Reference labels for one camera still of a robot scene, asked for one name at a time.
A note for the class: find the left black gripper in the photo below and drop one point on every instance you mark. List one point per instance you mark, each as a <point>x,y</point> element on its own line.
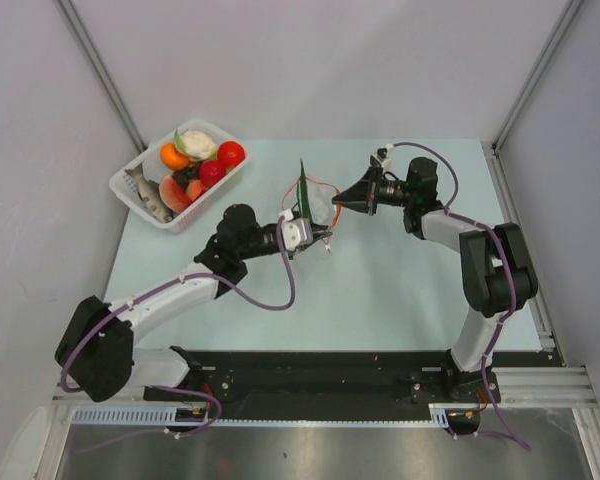
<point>316,234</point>

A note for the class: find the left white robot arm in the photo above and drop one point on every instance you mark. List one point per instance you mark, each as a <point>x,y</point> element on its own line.
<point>96,352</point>

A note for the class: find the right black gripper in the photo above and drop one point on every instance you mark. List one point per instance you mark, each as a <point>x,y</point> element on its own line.
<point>363,197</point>

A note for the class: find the red watermelon slice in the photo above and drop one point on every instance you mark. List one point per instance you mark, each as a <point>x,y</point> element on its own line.
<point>173,196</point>

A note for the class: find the white slotted cable duct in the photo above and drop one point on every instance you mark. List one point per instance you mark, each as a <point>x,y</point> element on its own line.
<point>180,416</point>

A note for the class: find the green scallion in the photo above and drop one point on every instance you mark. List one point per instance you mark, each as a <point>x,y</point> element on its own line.
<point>302,194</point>

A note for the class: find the orange tangerine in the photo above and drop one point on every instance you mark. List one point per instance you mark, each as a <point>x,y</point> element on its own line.
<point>172,158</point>

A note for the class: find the orange carrot piece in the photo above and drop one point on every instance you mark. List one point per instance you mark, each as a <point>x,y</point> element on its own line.
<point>195,189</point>

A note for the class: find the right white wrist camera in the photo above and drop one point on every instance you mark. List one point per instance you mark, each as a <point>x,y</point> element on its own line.
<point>381,158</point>

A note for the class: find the clear orange zip top bag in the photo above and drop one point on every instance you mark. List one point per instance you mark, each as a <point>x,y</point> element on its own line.
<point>320,195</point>

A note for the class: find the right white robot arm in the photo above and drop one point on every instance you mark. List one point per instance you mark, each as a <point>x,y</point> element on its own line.
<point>497,274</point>

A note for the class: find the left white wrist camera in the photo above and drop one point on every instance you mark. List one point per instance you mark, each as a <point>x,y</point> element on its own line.
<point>296,230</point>

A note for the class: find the grey toy fish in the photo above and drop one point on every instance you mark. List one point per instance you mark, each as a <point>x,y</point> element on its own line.
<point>148,193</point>

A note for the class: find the red tomato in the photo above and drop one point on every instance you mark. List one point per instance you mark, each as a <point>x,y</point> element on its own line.
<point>231,154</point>

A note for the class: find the dark grape bunch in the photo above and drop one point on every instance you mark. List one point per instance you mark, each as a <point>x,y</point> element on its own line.
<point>184,176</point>

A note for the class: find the white plastic basket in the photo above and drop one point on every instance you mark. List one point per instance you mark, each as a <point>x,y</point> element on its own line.
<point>124,187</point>

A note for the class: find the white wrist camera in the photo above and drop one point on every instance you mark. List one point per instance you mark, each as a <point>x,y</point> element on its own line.
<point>296,230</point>
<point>381,158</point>

